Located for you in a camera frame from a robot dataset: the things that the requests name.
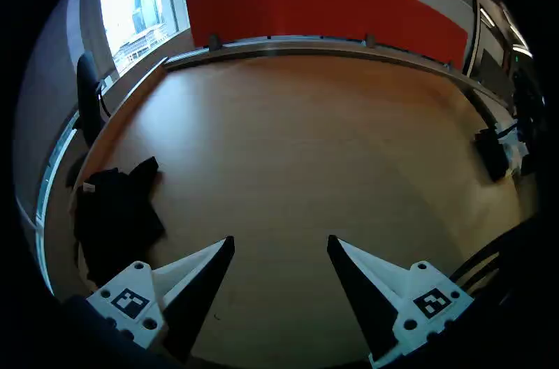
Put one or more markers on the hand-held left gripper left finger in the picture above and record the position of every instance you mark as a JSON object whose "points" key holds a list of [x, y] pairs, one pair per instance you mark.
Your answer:
{"points": [[144, 288]]}

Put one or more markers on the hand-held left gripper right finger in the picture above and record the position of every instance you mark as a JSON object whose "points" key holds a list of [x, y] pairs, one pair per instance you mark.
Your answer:
{"points": [[417, 299]]}

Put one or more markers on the heap of black towels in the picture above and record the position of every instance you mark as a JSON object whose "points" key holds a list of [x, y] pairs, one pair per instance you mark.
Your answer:
{"points": [[115, 216]]}

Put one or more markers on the stack of black towels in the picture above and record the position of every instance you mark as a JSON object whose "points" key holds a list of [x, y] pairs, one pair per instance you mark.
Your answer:
{"points": [[492, 155]]}

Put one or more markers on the black office chair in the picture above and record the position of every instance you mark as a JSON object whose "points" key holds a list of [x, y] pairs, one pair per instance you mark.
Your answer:
{"points": [[89, 96]]}

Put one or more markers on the red desk screen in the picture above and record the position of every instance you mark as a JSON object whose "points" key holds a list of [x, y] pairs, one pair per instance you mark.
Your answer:
{"points": [[314, 8]]}

